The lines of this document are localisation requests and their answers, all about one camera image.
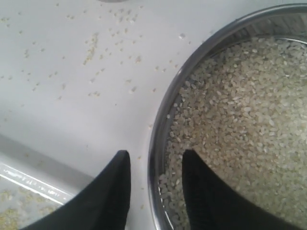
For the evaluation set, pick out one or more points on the yellow fine grains on tray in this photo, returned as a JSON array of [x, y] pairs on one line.
[[21, 207]]

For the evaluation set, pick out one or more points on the white rectangular plastic tray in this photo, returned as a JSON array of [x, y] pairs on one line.
[[21, 166]]

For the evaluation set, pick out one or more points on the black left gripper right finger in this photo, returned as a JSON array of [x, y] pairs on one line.
[[213, 205]]

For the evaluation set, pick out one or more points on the round steel mesh sieve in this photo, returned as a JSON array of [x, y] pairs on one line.
[[286, 22]]

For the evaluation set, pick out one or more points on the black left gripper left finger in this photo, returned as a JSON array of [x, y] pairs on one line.
[[102, 205]]

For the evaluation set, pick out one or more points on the yellow grain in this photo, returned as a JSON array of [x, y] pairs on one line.
[[244, 111]]

